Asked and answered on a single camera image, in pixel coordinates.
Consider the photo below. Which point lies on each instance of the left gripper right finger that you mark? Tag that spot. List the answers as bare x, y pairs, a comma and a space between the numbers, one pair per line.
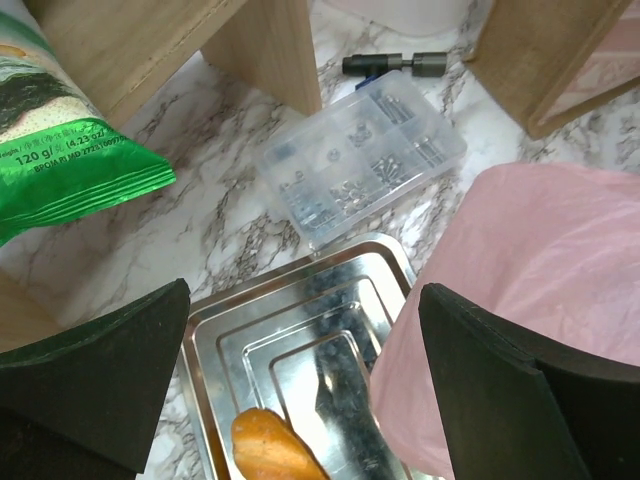
515, 404

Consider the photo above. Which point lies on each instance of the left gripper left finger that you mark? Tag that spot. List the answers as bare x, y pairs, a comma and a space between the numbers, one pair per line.
85, 403

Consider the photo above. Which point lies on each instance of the pink plastic grocery bag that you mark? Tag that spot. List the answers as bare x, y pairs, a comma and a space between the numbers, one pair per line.
553, 248

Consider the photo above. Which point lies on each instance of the green chips bag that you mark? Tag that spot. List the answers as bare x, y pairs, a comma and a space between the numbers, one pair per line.
60, 159

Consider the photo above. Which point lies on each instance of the brown burlap tote bag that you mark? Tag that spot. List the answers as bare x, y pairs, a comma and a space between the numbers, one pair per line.
548, 62

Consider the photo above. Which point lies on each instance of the toy baguette bread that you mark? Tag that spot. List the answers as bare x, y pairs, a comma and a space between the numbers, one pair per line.
264, 446

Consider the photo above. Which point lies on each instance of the metal baking tray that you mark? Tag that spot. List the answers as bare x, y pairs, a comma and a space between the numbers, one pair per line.
299, 340

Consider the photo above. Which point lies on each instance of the clear plastic screw box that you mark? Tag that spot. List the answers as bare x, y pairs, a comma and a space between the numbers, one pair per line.
357, 156

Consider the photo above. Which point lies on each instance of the wooden step shelf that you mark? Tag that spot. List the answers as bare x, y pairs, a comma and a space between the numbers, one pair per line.
200, 83

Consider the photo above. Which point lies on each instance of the black pipe tee fitting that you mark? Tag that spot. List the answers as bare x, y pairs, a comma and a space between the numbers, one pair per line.
372, 66

